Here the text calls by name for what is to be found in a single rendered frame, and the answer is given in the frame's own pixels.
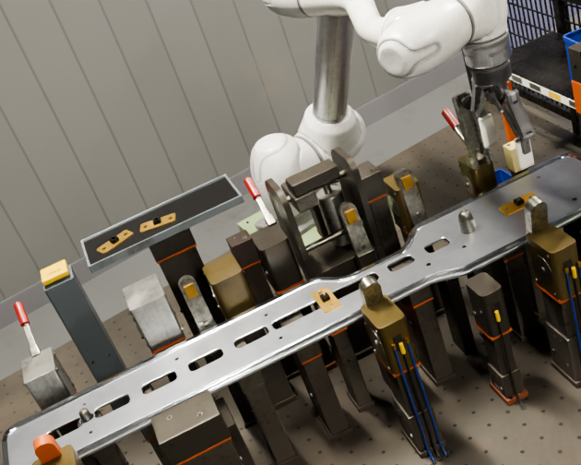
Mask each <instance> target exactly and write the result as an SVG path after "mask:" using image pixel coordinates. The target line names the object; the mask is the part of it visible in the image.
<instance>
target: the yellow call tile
mask: <svg viewBox="0 0 581 465"><path fill-rule="evenodd" d="M67 275H69V271H68V267H67V264H66V261H65V260H62V261H59V262H57V263H55V264H53V265H51V266H50V267H47V268H44V269H42V270H41V280H42V283H43V285H44V286H46V285H48V284H50V283H52V282H54V281H56V280H60V279H61V278H63V277H65V276H67Z"/></svg>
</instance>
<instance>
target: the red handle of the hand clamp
mask: <svg viewBox="0 0 581 465"><path fill-rule="evenodd" d="M442 116H443V117H444V119H445V120H446V122H447V123H448V124H449V125H450V126H451V128H452V129H453V130H454V131H455V132H456V133H457V135H458V136H459V137H460V139H461V140H462V142H463V143H464V144H465V146H466V143H465V140H464V138H463V135H462V131H461V128H460V125H459V122H458V120H457V119H456V117H455V116H454V114H453V113H452V112H451V110H450V109H449V108H447V109H446V108H445V109H443V111H442ZM474 150H475V153H476V156H477V160H478V163H480V162H482V161H483V160H484V155H483V154H481V153H480V151H479V150H478V149H474Z"/></svg>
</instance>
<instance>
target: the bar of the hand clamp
mask: <svg viewBox="0 0 581 465"><path fill-rule="evenodd" d="M451 99H452V102H453V104H454V107H455V111H456V116H457V119H458V122H459V125H460V128H461V131H462V135H463V138H464V140H465V143H466V147H467V150H468V155H469V156H471V157H472V158H473V159H474V161H475V163H476V167H477V170H478V169H479V168H480V166H479V163H478V160H477V156H476V153H475V150H474V149H477V148H479V149H480V153H481V154H483V155H484V161H487V164H490V163H491V162H490V158H489V155H488V152H487V149H486V148H484V145H483V140H482V135H481V131H480V124H479V121H478V118H477V116H476V113H473V112H472V111H471V110H470V107H471V96H470V93H469V92H467V91H463V92H461V93H459V94H457V95H456V96H453V97H452V98H451Z"/></svg>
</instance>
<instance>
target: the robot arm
mask: <svg viewBox="0 0 581 465"><path fill-rule="evenodd" d="M262 1H263V2H264V4H265V6H266V7H267V8H268V9H270V10H271V11H273V12H274V13H276V14H278V15H281V16H283V17H289V18H316V27H315V50H314V96H313V103H312V104H311V105H310V106H308V108H307V109H306V110H305V113H304V117H303V119H302V122H301V125H300V127H299V129H298V133H297V134H296V135H295V136H294V137H292V136H290V135H287V134H283V133H277V134H271V135H267V136H265V137H262V138H261V139H259V140H258V141H257V142H256V143H255V146H254V147H253V149H252V152H251V159H250V169H251V175H252V179H253V182H254V183H255V186H256V188H257V189H258V191H259V193H260V195H261V199H262V201H263V203H264V204H265V206H266V208H267V210H268V212H269V214H272V215H273V216H274V218H275V220H276V222H277V225H278V226H279V227H280V225H279V220H278V218H277V215H276V213H275V210H274V208H273V206H272V203H271V201H270V198H269V195H268V193H267V189H266V186H265V181H266V180H267V179H269V178H272V179H273V180H274V181H275V182H276V183H277V184H278V186H279V187H280V188H281V186H280V185H281V184H282V183H284V182H286V181H285V179H286V178H288V177H290V176H292V175H294V174H296V173H299V172H301V171H303V170H305V169H307V168H309V167H311V166H314V165H316V164H317V163H319V162H321V161H324V160H327V159H330V160H332V157H331V150H332V149H334V148H336V147H340V148H341V149H343V150H344V151H345V152H346V153H348V154H349V155H350V156H351V157H352V158H354V157H355V156H356V155H357V154H358V152H359V151H360V150H361V148H362V146H363V144H364V141H365V139H366V134H367V131H366V125H365V123H364V121H363V119H362V117H361V116H360V115H359V114H358V113H357V112H356V111H355V110H353V109H352V108H351V107H350V106H349V105H348V101H349V90H350V69H351V57H352V46H353V35H354V28H355V30H356V31H357V33H358V35H359V36H360V37H361V38H362V39H363V40H364V41H365V42H366V43H368V44H370V45H372V46H374V47H376V48H377V59H378V62H379V64H380V65H381V67H382V68H383V69H384V71H385V72H386V73H387V74H389V75H390V76H392V77H394V78H415V77H418V76H421V75H424V74H426V73H428V72H430V71H432V70H433V69H435V68H436V67H438V66H440V65H441V64H443V63H444V62H446V61H447V60H448V59H450V58H451V57H452V56H454V55H455V54H456V53H458V52H459V50H460V49H461V48H462V49H463V54H464V57H465V62H466V65H467V66H469V67H470V69H471V74H472V78H471V82H472V96H471V107H470V110H471V111H472V112H473V113H476V116H477V118H479V124H480V131H481V135H482V140H483V145H484V148H488V147H490V146H492V145H494V144H496V143H497V142H498V141H497V136H496V133H495V128H494V123H493V119H492V114H491V107H492V105H495V106H496V108H497V109H498V111H499V112H500V113H503V115H504V117H505V119H506V121H507V123H508V124H509V125H510V127H511V129H512V130H513V132H514V134H515V136H516V138H515V144H516V153H517V157H518V163H519V168H520V170H524V169H526V168H527V167H529V166H531V165H533V164H534V160H533V155H532V149H531V145H530V140H529V139H530V138H532V137H534V136H536V134H535V131H534V129H533V127H532V125H531V123H530V121H529V119H528V115H527V113H526V111H525V108H524V106H523V104H522V101H521V100H520V96H519V92H518V90H517V89H514V90H510V89H509V87H508V85H507V81H508V79H509V78H510V77H511V76H512V69H511V65H510V60H509V58H510V56H511V55H512V49H511V44H510V40H509V31H508V28H507V15H508V10H507V2H506V0H431V1H428V2H425V1H421V2H418V3H415V4H411V5H408V6H399V7H395V8H393V9H392V10H390V11H389V12H388V13H387V14H386V15H385V17H384V18H381V17H380V15H379V12H378V10H377V7H376V5H375V2H374V0H262ZM505 104H506V105H505ZM503 105H504V106H503ZM332 161H333V160H332ZM281 189H282V188H281ZM290 207H291V210H292V213H293V215H294V218H295V220H296V223H297V225H298V228H299V231H300V233H301V235H303V234H305V233H307V232H308V231H309V230H311V229H312V228H313V227H314V226H315V224H314V219H313V216H312V213H311V211H310V210H309V209H307V210H306V211H304V212H302V213H300V212H299V211H298V210H297V209H296V208H295V207H294V206H293V205H292V204H291V203H290ZM280 229H281V227H280Z"/></svg>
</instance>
